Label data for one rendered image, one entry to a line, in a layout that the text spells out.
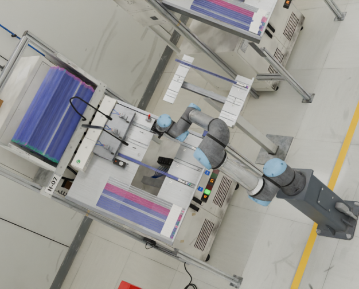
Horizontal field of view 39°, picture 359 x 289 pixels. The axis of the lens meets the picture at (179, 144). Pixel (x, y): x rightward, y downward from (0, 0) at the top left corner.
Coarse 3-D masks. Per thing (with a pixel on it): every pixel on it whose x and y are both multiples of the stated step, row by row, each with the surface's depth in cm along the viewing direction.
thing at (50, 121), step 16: (48, 80) 293; (64, 80) 294; (80, 80) 301; (48, 96) 289; (64, 96) 295; (80, 96) 302; (32, 112) 287; (48, 112) 289; (64, 112) 296; (80, 112) 303; (32, 128) 284; (48, 128) 290; (64, 128) 297; (32, 144) 285; (48, 144) 291; (64, 144) 298; (48, 160) 303
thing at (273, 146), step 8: (216, 104) 330; (240, 120) 346; (240, 128) 354; (248, 128) 352; (256, 136) 359; (264, 136) 364; (272, 136) 384; (280, 136) 378; (288, 136) 373; (264, 144) 365; (272, 144) 371; (280, 144) 375; (288, 144) 370; (264, 152) 382; (272, 152) 373; (280, 152) 371; (256, 160) 384; (264, 160) 378
